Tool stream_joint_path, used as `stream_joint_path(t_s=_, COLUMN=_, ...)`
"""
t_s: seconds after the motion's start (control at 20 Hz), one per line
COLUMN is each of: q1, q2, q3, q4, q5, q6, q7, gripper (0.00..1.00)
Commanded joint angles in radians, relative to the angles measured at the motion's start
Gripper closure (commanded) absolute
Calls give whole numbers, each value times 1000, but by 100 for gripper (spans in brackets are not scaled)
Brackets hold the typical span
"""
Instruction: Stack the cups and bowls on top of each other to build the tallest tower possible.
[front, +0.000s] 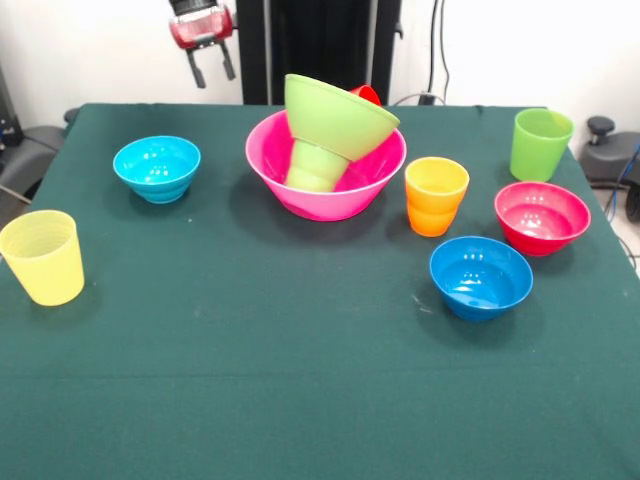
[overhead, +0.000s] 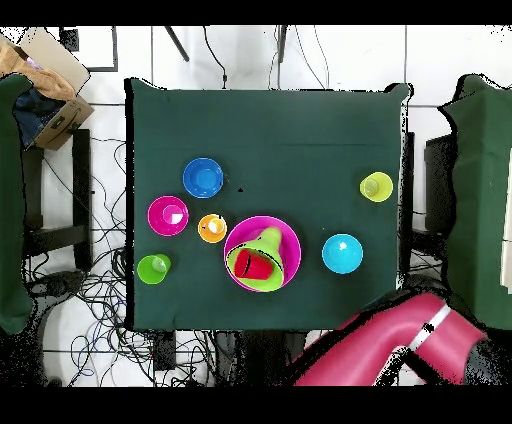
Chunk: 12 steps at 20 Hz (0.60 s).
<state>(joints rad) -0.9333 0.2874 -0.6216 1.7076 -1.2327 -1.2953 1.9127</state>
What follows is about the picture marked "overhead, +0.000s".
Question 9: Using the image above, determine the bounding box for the large pink bowl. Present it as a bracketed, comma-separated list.
[222, 215, 302, 294]

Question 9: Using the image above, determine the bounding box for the red cup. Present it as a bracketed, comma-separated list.
[233, 248, 275, 280]

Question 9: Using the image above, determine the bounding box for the orange cup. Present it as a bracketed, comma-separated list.
[197, 213, 228, 244]

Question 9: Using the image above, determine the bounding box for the large green bowl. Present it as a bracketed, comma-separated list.
[225, 241, 288, 293]

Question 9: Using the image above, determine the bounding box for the small cyan bowl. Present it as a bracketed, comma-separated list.
[321, 233, 364, 276]

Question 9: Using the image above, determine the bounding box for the small blue bowl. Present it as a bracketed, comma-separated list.
[182, 156, 225, 200]

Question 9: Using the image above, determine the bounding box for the dark green tablecloth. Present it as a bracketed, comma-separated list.
[124, 77, 413, 333]

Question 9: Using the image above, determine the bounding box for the small magenta bowl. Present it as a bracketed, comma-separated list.
[147, 194, 190, 238]

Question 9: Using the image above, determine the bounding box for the tall green cup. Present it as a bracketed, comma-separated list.
[136, 253, 172, 286]

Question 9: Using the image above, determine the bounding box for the yellow cup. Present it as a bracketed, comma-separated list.
[358, 171, 394, 204]

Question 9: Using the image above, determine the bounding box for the black power strip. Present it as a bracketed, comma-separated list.
[153, 330, 178, 372]

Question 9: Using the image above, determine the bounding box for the black tripod leg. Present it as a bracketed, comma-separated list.
[276, 25, 289, 64]
[163, 25, 191, 63]

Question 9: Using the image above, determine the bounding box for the grey chair base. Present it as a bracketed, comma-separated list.
[403, 273, 447, 295]
[27, 269, 87, 299]

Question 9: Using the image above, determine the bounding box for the black box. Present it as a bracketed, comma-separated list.
[423, 133, 457, 233]

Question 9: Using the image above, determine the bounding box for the cardboard box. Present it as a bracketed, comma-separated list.
[0, 26, 96, 152]

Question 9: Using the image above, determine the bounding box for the green cloth covered table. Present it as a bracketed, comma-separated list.
[0, 73, 35, 336]
[437, 73, 512, 331]

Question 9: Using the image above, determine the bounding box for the black floor cable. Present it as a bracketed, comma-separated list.
[201, 25, 229, 90]

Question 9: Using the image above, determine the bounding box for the black stool frame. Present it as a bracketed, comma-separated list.
[21, 128, 94, 273]

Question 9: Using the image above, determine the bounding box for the black floor frame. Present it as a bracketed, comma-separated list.
[59, 25, 120, 73]

